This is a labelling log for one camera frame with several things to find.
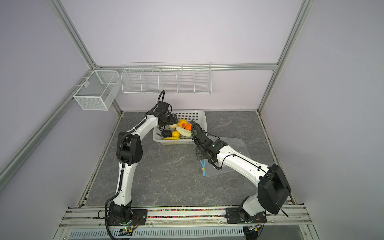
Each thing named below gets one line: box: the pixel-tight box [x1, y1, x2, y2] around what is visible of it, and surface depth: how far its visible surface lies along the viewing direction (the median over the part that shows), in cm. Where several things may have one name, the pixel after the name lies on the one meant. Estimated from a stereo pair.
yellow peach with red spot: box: [178, 119, 188, 128], surface depth 108 cm
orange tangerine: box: [185, 123, 193, 131], surface depth 107 cm
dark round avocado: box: [161, 129, 172, 138], surface depth 104 cm
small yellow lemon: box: [172, 130, 180, 137], surface depth 104 cm
